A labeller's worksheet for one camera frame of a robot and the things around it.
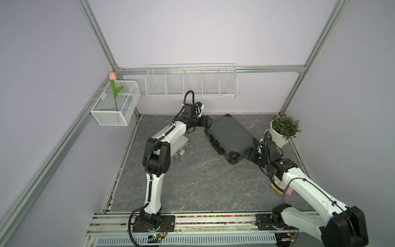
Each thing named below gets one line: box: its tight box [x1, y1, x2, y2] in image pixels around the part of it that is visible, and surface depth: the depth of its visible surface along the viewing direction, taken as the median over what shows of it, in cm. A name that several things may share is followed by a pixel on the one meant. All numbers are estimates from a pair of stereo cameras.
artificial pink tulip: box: [109, 72, 124, 112], surface depth 87 cm
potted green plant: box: [269, 114, 302, 147], surface depth 92 cm
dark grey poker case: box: [204, 113, 259, 165], surface depth 101 cm
